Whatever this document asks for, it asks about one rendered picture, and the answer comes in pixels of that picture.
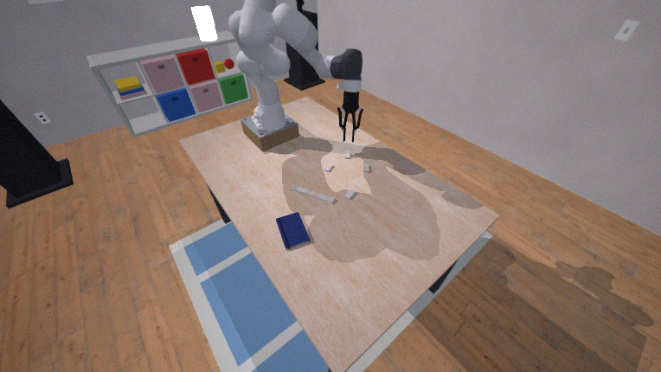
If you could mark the dark blue notebook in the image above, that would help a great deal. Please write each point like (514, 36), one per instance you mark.
(292, 230)

